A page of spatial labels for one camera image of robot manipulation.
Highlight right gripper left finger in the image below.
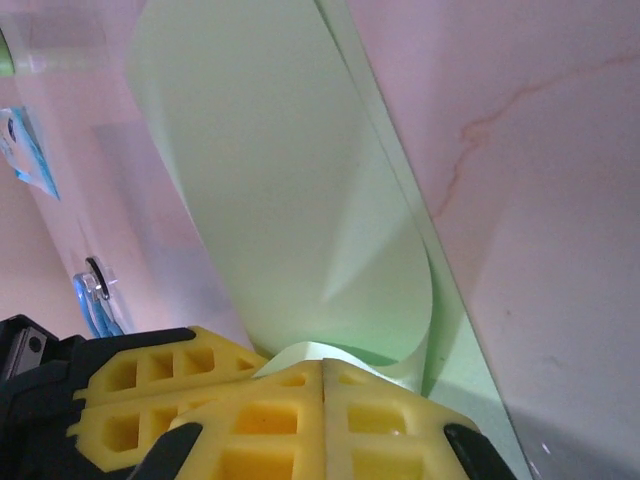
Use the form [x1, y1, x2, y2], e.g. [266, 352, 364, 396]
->
[127, 358, 326, 480]

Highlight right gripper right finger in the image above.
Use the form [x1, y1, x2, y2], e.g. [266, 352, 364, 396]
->
[322, 357, 519, 480]

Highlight light green paper sheet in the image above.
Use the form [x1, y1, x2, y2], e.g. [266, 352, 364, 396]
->
[124, 0, 534, 480]

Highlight blue blister pack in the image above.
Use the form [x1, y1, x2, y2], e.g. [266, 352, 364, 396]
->
[0, 106, 62, 202]

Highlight green cylindrical can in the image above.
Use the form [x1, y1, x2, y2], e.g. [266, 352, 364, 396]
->
[0, 24, 16, 77]

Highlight blue handled tools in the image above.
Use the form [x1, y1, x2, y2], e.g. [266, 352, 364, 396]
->
[72, 254, 124, 339]

